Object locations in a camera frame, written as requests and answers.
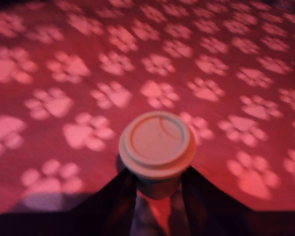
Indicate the pale coffee capsule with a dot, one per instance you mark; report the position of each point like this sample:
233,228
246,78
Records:
157,142

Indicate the paw print cloth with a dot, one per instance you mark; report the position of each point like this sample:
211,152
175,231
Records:
64,73

